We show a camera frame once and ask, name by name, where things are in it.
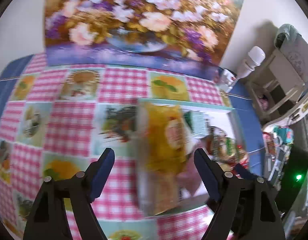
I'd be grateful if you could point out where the round cookie green wrapper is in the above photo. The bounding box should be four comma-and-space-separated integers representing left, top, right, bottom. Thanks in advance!
210, 126, 238, 164

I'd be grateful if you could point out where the yellow jelly packet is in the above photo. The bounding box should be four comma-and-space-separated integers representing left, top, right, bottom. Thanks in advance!
139, 102, 189, 176

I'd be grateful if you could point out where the red peanut snack packet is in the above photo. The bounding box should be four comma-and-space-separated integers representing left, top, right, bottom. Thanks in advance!
233, 145, 249, 170

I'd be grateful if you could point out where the pink snack packet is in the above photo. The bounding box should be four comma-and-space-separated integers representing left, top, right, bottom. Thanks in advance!
176, 157, 207, 199

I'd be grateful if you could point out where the pale green barcode packet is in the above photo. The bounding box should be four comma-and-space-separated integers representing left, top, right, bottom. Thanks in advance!
183, 111, 209, 139

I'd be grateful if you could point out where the yellow cake snack packet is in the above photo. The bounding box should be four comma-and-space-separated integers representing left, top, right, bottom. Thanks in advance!
138, 172, 179, 216

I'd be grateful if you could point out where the white teal-rimmed tray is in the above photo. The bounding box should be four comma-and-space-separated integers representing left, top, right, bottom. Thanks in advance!
135, 99, 245, 213

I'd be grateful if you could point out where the checkered food-print tablecloth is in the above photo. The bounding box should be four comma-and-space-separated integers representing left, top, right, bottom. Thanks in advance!
0, 54, 227, 239

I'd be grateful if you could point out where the blue quilted cloth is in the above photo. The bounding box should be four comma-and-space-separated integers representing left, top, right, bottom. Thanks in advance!
0, 54, 33, 118

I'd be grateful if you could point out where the floral painting canvas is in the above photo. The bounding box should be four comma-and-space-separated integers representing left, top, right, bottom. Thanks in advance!
44, 0, 244, 80

